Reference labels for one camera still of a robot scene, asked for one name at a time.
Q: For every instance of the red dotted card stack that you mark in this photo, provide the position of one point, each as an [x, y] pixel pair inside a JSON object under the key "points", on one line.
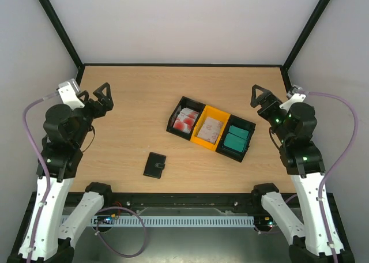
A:
{"points": [[185, 120]]}

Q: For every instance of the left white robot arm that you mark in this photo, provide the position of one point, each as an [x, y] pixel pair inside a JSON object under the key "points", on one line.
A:
{"points": [[67, 124]]}

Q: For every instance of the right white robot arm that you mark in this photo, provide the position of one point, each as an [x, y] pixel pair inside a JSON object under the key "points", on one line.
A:
{"points": [[314, 237]]}

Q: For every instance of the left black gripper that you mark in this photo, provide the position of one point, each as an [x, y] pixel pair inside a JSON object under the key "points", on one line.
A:
{"points": [[107, 104]]}

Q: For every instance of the black leather card holder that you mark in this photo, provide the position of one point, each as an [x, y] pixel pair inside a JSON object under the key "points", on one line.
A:
{"points": [[154, 165]]}

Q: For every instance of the black bin with red cards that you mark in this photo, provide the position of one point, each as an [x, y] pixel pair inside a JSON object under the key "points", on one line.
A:
{"points": [[185, 102]]}

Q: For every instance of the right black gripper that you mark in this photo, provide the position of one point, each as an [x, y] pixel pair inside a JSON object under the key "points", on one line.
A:
{"points": [[266, 103]]}

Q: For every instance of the light blue cable duct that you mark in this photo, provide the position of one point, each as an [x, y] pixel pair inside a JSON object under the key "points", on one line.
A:
{"points": [[175, 221]]}

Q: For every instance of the white patterned card stack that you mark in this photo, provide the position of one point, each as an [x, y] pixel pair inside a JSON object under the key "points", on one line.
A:
{"points": [[210, 130]]}

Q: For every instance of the yellow bin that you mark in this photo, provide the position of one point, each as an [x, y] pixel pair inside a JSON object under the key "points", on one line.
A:
{"points": [[216, 114]]}

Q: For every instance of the teal card stack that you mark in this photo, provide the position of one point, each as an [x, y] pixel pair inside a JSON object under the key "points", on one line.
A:
{"points": [[236, 139]]}

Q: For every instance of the black bin with teal cards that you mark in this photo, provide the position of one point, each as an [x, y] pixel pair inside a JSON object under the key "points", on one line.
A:
{"points": [[243, 124]]}

